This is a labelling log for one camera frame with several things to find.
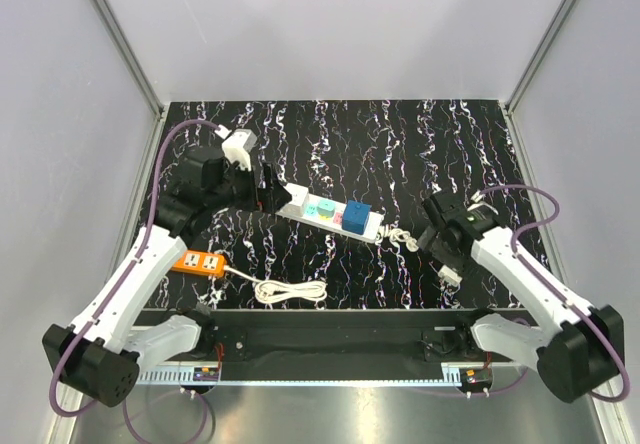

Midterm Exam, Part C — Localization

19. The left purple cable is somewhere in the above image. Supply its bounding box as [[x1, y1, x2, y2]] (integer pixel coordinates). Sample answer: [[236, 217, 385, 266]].
[[48, 119, 231, 418]]

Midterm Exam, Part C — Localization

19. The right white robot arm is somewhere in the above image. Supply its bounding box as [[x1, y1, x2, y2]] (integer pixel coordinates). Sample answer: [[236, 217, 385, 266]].
[[417, 190, 631, 403]]

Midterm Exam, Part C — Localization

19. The purple cable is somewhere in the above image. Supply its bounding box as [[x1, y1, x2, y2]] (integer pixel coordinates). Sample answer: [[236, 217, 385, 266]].
[[474, 184, 630, 403], [48, 119, 231, 418]]

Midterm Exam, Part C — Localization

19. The white charger plug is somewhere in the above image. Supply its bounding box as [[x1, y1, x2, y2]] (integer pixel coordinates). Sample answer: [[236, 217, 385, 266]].
[[438, 265, 462, 287]]

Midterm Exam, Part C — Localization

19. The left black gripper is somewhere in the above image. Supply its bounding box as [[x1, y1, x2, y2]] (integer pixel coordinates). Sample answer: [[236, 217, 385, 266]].
[[208, 156, 292, 215]]

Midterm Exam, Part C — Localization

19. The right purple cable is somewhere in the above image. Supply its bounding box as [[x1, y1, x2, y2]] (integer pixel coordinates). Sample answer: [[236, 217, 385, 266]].
[[474, 184, 630, 403]]

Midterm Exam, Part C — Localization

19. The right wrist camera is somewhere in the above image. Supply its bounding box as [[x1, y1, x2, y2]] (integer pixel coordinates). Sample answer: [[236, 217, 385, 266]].
[[467, 191, 495, 212]]

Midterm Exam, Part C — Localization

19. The blue cube socket adapter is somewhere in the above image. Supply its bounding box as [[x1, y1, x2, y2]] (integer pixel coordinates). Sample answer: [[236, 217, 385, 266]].
[[341, 200, 371, 235]]

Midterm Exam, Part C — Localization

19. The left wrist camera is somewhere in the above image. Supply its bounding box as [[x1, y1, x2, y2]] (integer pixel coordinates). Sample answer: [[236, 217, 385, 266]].
[[221, 129, 257, 171]]

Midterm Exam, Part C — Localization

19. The orange power strip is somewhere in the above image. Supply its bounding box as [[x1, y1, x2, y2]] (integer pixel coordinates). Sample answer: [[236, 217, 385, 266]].
[[171, 250, 227, 278]]

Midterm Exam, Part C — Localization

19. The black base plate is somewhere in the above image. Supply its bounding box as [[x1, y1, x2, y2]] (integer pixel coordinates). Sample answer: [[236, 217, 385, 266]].
[[158, 308, 514, 383]]

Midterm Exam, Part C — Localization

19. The white multicolour power strip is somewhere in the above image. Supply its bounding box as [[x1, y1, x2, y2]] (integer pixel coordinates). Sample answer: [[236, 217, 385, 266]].
[[276, 183, 384, 244]]

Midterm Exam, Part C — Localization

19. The teal cube adapter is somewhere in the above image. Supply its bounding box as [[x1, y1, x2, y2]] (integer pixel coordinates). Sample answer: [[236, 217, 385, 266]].
[[316, 199, 336, 219]]

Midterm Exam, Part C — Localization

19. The white coiled cable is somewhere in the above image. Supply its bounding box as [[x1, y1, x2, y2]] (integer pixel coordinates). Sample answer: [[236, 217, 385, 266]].
[[223, 266, 329, 306]]

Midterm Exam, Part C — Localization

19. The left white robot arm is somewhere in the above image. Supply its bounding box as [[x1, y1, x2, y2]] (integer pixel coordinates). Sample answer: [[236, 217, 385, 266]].
[[42, 139, 292, 417]]

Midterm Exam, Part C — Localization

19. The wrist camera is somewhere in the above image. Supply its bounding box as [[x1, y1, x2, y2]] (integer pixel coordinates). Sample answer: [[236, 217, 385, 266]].
[[221, 129, 257, 171], [467, 191, 495, 212]]

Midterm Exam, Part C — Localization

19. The white power strip plug cord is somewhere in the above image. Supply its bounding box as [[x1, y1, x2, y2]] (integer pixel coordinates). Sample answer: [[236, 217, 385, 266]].
[[377, 224, 421, 253]]

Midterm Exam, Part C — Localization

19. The white square socket adapter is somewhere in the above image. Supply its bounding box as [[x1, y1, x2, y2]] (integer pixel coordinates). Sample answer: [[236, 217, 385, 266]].
[[281, 183, 309, 217]]

